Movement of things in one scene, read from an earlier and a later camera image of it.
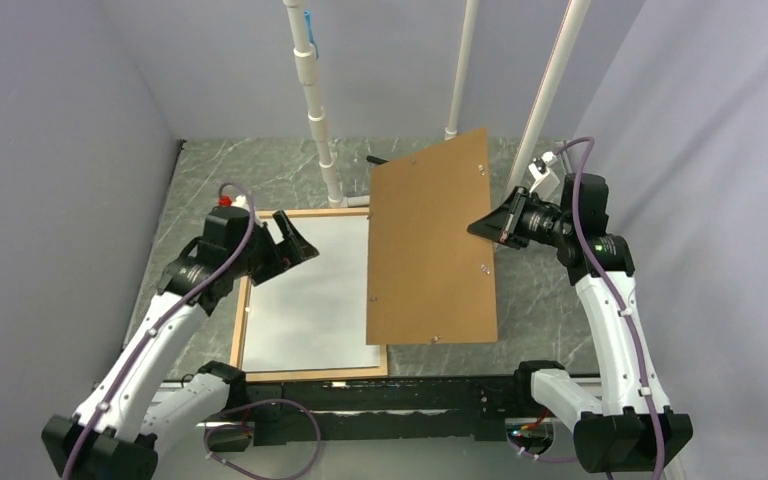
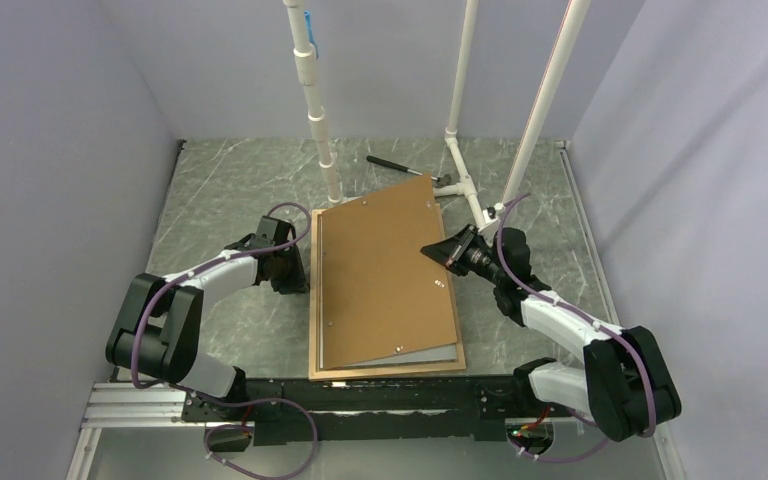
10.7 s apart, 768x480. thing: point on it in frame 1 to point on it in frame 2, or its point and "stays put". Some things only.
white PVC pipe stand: x=303 y=61 stays put
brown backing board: x=429 y=280 to x=382 y=292
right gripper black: x=503 y=224 to x=447 y=251
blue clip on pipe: x=307 y=14 stays put
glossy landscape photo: x=314 y=314 to x=440 y=353
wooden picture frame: x=302 y=375 to x=316 y=372
